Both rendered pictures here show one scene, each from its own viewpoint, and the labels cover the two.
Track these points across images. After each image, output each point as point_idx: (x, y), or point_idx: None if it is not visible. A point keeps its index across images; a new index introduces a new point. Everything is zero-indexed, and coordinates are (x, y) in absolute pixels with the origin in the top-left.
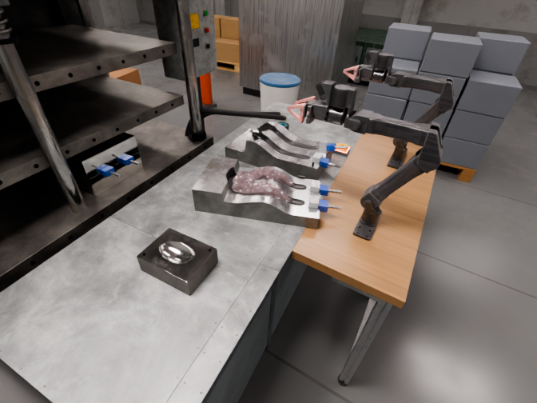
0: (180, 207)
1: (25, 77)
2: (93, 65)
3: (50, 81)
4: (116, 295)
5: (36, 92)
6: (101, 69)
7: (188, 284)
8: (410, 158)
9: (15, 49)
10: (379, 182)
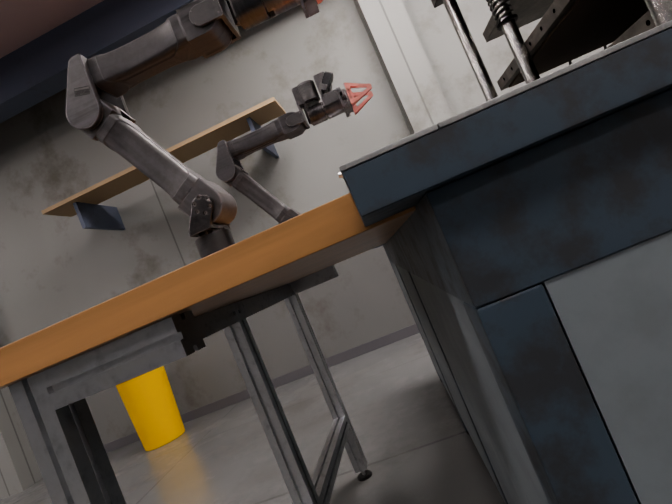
0: None
1: (511, 46)
2: (550, 11)
3: (534, 39)
4: None
5: (540, 48)
6: (555, 12)
7: None
8: (247, 176)
9: (506, 27)
10: (282, 202)
